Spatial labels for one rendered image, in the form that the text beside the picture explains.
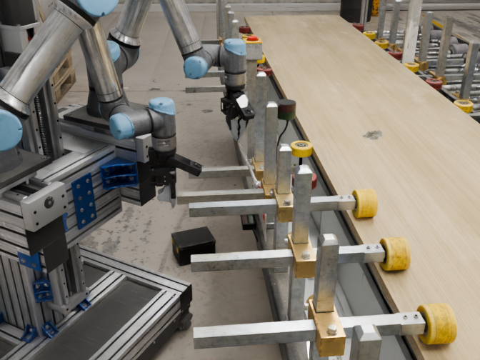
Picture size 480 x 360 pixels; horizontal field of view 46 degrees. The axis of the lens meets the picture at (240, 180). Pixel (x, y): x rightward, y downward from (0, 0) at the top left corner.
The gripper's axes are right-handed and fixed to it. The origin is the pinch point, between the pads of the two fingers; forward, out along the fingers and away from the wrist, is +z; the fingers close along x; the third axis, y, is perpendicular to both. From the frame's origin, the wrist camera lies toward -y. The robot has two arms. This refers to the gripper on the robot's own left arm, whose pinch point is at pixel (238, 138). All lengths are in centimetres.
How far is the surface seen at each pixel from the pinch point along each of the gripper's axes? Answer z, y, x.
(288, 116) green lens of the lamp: -19.0, -32.0, -1.3
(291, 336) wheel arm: -3, -100, 38
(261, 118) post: -8.3, -5.9, -6.6
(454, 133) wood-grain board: 2, -29, -79
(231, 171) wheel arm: 10.4, -5.3, 5.5
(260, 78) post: -23.1, -5.6, -5.9
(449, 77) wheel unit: 9, 42, -149
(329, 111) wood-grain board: 2, 12, -49
